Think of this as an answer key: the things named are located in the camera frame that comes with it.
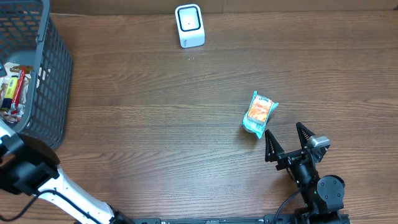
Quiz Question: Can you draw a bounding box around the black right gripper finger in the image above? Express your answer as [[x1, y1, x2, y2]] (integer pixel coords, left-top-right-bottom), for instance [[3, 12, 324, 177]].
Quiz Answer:
[[296, 122, 315, 148], [265, 129, 285, 162]]

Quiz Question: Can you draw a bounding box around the teal orange tissue pack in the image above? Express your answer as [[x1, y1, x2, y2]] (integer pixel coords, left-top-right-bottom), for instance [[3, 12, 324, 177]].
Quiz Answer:
[[242, 91, 279, 139]]

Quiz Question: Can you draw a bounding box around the silver red crinkled wrapper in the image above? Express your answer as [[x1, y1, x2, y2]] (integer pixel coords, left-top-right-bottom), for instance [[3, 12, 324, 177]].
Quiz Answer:
[[1, 104, 25, 124]]

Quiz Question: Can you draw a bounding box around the red snack stick packet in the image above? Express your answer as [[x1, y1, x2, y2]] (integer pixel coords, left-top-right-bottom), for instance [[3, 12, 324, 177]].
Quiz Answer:
[[11, 67, 25, 114]]

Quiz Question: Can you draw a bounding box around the yellow highlighter marker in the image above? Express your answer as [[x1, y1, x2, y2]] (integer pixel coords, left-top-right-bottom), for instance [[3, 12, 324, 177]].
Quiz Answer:
[[1, 75, 19, 111]]

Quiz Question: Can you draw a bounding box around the beige brown snack pouch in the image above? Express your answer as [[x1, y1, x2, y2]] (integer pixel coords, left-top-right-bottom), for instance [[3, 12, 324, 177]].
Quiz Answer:
[[1, 62, 32, 105]]

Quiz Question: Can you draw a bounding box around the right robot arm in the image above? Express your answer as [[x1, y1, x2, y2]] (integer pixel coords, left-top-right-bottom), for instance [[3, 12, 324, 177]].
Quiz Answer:
[[264, 122, 350, 224]]

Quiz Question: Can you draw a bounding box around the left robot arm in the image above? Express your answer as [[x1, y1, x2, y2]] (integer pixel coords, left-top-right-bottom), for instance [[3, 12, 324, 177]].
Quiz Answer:
[[1, 121, 132, 224]]

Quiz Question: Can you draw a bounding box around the white barcode scanner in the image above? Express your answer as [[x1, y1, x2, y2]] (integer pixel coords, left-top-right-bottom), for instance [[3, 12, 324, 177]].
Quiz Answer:
[[175, 4, 205, 49]]

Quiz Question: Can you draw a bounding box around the grey plastic mesh basket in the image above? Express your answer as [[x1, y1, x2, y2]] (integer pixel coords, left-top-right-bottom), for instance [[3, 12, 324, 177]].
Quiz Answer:
[[1, 0, 73, 149]]

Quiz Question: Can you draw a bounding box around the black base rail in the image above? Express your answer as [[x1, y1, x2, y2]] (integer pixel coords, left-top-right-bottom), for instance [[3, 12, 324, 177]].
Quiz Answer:
[[127, 217, 296, 224]]

